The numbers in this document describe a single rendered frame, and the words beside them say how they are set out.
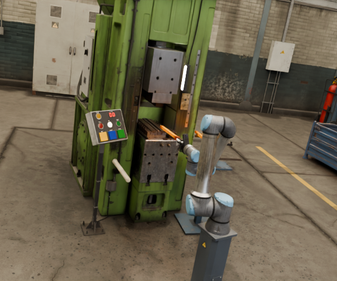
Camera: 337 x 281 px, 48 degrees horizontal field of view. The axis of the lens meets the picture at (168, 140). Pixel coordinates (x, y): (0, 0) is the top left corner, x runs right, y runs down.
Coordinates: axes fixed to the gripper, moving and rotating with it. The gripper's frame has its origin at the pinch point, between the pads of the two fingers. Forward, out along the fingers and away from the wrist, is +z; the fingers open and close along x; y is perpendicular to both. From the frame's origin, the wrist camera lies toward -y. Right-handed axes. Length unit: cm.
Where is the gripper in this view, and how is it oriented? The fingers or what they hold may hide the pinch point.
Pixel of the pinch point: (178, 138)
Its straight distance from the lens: 328.9
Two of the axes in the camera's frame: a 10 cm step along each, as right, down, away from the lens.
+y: -1.7, 9.3, 3.1
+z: -3.9, -3.5, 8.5
